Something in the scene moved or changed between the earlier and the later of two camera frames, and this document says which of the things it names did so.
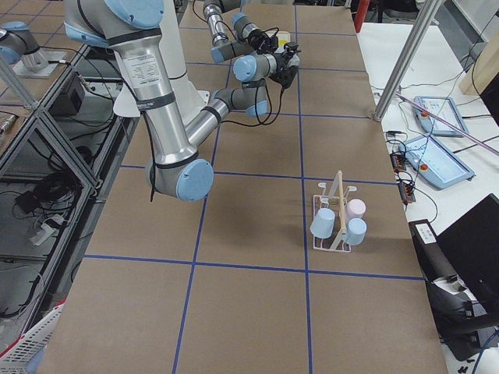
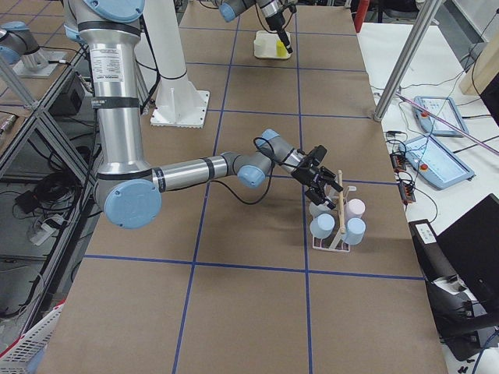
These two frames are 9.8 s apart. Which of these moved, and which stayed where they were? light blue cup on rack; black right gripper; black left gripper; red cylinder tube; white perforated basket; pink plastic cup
Moved: black right gripper; black left gripper
Stayed: light blue cup on rack; red cylinder tube; white perforated basket; pink plastic cup
